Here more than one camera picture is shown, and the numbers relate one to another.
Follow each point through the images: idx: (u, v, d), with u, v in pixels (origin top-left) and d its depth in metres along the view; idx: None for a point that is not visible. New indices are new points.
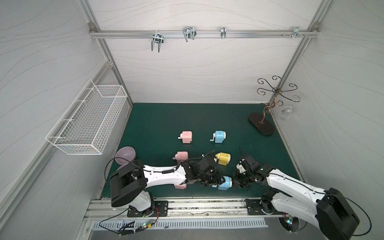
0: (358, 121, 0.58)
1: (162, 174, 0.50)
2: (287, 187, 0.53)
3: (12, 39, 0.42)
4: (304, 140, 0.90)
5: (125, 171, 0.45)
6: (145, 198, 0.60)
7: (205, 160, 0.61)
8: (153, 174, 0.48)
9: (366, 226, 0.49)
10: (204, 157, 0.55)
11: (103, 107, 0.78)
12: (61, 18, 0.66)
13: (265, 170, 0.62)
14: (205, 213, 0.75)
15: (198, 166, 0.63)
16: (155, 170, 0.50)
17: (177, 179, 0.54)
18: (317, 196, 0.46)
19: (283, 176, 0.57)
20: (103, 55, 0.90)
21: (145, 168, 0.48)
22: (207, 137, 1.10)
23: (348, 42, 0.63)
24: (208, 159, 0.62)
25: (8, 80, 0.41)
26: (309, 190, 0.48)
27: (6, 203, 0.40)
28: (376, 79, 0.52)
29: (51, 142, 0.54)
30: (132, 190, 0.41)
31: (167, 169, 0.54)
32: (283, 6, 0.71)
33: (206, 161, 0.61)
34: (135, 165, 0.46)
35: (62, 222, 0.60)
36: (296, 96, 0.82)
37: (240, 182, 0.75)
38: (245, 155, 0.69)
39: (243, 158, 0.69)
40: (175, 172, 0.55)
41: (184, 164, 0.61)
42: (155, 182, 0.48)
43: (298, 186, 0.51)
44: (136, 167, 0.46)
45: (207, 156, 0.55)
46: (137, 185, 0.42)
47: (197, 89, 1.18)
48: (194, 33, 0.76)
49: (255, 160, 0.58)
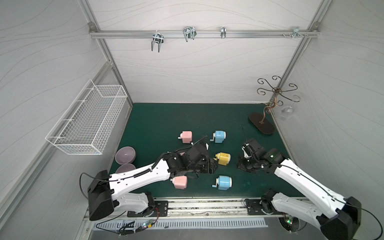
0: (358, 121, 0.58)
1: (134, 178, 0.45)
2: (300, 183, 0.47)
3: (12, 39, 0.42)
4: (304, 140, 0.90)
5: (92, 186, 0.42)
6: (140, 201, 0.60)
7: (193, 149, 0.54)
8: (122, 182, 0.43)
9: (376, 227, 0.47)
10: (193, 146, 0.54)
11: (103, 107, 0.78)
12: (61, 18, 0.67)
13: (275, 157, 0.54)
14: (205, 213, 0.75)
15: (187, 155, 0.56)
16: (126, 176, 0.45)
17: (158, 177, 0.48)
18: (336, 205, 0.41)
19: (298, 171, 0.49)
20: (103, 55, 0.90)
21: (112, 178, 0.43)
22: (207, 137, 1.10)
23: (348, 42, 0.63)
24: (197, 146, 0.55)
25: (9, 79, 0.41)
26: (328, 196, 0.43)
27: (6, 203, 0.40)
28: (376, 79, 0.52)
29: (51, 142, 0.54)
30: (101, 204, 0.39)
31: (140, 171, 0.47)
32: (282, 6, 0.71)
33: (196, 150, 0.53)
34: (99, 177, 0.42)
35: (62, 222, 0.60)
36: (296, 96, 0.82)
37: (245, 167, 0.70)
38: (250, 141, 0.60)
39: (247, 143, 0.61)
40: (151, 171, 0.48)
41: (169, 157, 0.53)
42: (129, 188, 0.44)
43: (316, 187, 0.45)
44: (102, 178, 0.42)
45: (197, 146, 0.55)
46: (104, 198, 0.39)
47: (197, 90, 1.18)
48: (194, 33, 0.76)
49: (259, 146, 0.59)
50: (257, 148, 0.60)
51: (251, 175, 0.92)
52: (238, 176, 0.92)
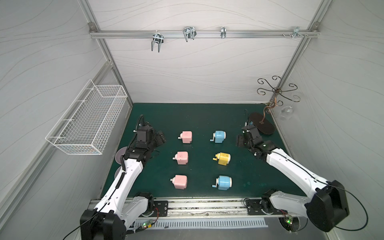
0: (359, 121, 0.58)
1: (118, 189, 0.45)
2: (286, 167, 0.50)
3: (12, 39, 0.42)
4: (304, 139, 0.90)
5: (86, 234, 0.38)
6: (138, 201, 0.62)
7: (140, 132, 0.58)
8: (112, 199, 0.42)
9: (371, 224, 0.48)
10: (138, 131, 0.58)
11: (103, 107, 0.78)
12: (61, 18, 0.66)
13: (267, 147, 0.59)
14: (205, 213, 0.75)
15: (140, 141, 0.60)
16: (108, 195, 0.43)
17: (135, 168, 0.51)
18: (317, 185, 0.44)
19: (286, 157, 0.53)
20: (103, 55, 0.90)
21: (99, 207, 0.40)
22: (207, 137, 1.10)
23: (348, 42, 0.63)
24: (139, 129, 0.59)
25: (9, 79, 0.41)
26: (310, 178, 0.46)
27: (6, 203, 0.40)
28: (376, 79, 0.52)
29: (51, 142, 0.54)
30: (114, 224, 0.39)
31: (117, 180, 0.47)
32: (282, 6, 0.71)
33: (142, 131, 0.58)
34: (86, 219, 0.38)
35: (62, 222, 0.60)
36: (296, 96, 0.82)
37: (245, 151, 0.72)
38: (251, 127, 0.64)
39: (248, 129, 0.63)
40: (126, 171, 0.49)
41: (130, 153, 0.55)
42: (123, 197, 0.46)
43: (300, 170, 0.48)
44: (89, 217, 0.38)
45: (140, 129, 0.59)
46: (111, 220, 0.38)
47: (197, 89, 1.18)
48: (194, 33, 0.76)
49: (258, 134, 0.63)
50: (255, 135, 0.63)
51: (251, 175, 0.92)
52: (238, 176, 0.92)
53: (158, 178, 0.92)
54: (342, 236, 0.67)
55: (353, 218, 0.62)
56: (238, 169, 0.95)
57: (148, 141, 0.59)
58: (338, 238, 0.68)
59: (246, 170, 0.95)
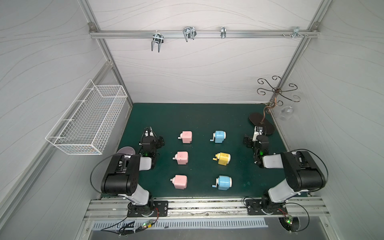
0: (359, 121, 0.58)
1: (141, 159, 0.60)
2: (269, 158, 0.66)
3: (12, 39, 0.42)
4: (304, 139, 0.90)
5: (114, 169, 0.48)
6: (143, 191, 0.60)
7: (146, 143, 0.71)
8: None
9: (371, 224, 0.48)
10: (144, 142, 0.72)
11: (103, 107, 0.78)
12: (61, 18, 0.66)
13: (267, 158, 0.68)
14: (205, 213, 0.75)
15: (147, 150, 0.73)
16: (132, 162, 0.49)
17: (146, 159, 0.66)
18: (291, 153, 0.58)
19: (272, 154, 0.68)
20: (103, 55, 0.90)
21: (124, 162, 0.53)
22: (207, 137, 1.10)
23: (348, 42, 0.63)
24: (144, 140, 0.73)
25: (8, 80, 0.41)
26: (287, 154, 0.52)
27: (5, 204, 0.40)
28: (376, 79, 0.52)
29: (51, 142, 0.54)
30: (136, 162, 0.50)
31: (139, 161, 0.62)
32: (283, 6, 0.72)
33: (148, 144, 0.71)
34: (115, 159, 0.50)
35: (63, 222, 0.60)
36: (296, 96, 0.82)
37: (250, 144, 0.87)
38: (264, 139, 0.75)
39: (260, 141, 0.74)
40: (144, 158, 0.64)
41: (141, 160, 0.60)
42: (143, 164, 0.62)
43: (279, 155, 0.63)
44: (119, 158, 0.53)
45: (145, 141, 0.73)
46: (137, 157, 0.51)
47: (197, 90, 1.18)
48: (194, 33, 0.76)
49: (267, 146, 0.73)
50: (264, 147, 0.73)
51: (251, 175, 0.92)
52: (238, 176, 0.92)
53: (158, 178, 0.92)
54: (342, 236, 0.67)
55: (354, 218, 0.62)
56: (237, 169, 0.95)
57: (152, 149, 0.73)
58: (338, 237, 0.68)
59: (246, 170, 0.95)
